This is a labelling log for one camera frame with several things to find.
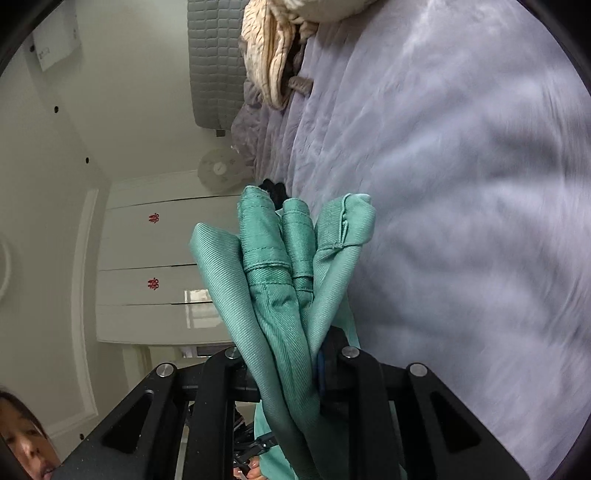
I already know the beige striped cloth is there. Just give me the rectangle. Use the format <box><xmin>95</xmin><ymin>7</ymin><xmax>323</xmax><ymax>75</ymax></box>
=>
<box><xmin>242</xmin><ymin>0</ymin><xmax>320</xmax><ymax>110</ymax></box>

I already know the green work jacket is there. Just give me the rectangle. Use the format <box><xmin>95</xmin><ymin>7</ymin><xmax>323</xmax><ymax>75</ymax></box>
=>
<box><xmin>189</xmin><ymin>185</ymin><xmax>409</xmax><ymax>480</ymax></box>

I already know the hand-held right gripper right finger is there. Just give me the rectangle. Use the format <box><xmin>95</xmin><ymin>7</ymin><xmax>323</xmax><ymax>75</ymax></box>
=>
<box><xmin>316</xmin><ymin>330</ymin><xmax>530</xmax><ymax>480</ymax></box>

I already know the lilac bed cover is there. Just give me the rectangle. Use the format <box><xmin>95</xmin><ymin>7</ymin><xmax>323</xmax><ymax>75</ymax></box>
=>
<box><xmin>230</xmin><ymin>0</ymin><xmax>591</xmax><ymax>480</ymax></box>

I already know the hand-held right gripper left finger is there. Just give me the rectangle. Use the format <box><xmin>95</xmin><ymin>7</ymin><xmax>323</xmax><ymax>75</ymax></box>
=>
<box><xmin>60</xmin><ymin>348</ymin><xmax>264</xmax><ymax>480</ymax></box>

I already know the white round fan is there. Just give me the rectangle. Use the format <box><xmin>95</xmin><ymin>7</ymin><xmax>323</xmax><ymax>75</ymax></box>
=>
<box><xmin>198</xmin><ymin>148</ymin><xmax>256</xmax><ymax>195</ymax></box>

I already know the black garment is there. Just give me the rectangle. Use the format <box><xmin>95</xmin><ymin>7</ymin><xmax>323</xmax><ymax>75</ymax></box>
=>
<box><xmin>257</xmin><ymin>181</ymin><xmax>289</xmax><ymax>209</ymax></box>

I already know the person's face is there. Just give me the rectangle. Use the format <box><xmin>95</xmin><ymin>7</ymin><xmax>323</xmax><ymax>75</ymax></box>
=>
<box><xmin>0</xmin><ymin>389</ymin><xmax>64</xmax><ymax>480</ymax></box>

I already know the white wall box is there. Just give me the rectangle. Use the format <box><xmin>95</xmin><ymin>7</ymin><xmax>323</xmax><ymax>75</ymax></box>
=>
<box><xmin>31</xmin><ymin>0</ymin><xmax>81</xmax><ymax>73</ymax></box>

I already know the beige pleated pillow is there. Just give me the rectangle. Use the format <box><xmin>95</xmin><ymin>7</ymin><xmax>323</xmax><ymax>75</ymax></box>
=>
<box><xmin>283</xmin><ymin>0</ymin><xmax>356</xmax><ymax>25</ymax></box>

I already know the grey padded headboard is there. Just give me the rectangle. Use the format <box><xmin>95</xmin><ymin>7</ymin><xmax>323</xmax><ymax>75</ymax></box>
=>
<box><xmin>187</xmin><ymin>0</ymin><xmax>253</xmax><ymax>131</ymax></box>

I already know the white wardrobe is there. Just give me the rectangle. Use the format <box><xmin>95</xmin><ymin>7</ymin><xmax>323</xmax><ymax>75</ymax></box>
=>
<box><xmin>95</xmin><ymin>170</ymin><xmax>242</xmax><ymax>348</ymax></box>

